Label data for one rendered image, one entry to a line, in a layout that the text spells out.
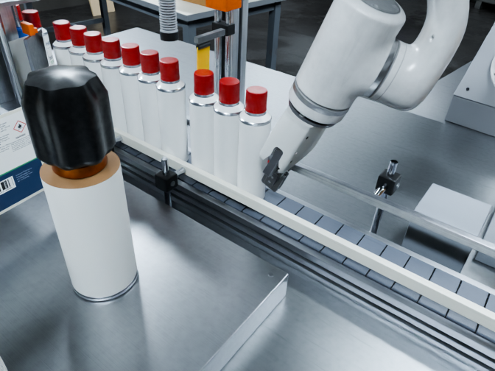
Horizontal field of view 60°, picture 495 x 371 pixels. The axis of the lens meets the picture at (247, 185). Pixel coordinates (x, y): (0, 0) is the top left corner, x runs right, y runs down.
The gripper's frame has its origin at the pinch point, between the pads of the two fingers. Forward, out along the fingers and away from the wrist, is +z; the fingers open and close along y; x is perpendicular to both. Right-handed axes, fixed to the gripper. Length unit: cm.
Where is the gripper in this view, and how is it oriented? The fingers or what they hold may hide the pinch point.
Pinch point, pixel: (275, 177)
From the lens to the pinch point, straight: 70.7
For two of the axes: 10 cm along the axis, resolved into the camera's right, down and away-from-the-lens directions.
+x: 7.4, 6.4, -2.3
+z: -3.2, 6.2, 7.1
